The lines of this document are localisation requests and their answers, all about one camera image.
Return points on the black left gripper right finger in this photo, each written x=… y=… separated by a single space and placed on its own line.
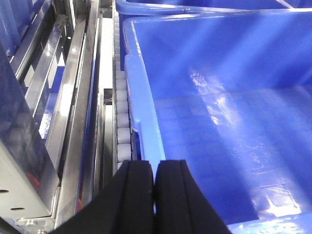
x=181 y=207

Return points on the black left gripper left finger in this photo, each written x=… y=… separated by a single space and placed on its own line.
x=124 y=206

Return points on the large blue plastic bin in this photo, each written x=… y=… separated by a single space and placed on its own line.
x=230 y=93

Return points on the white roller track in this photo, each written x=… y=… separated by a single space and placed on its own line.
x=122 y=132

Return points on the blue bin behind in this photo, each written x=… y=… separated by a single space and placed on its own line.
x=141 y=8

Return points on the steel rack frame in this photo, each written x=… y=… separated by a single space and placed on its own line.
x=55 y=74

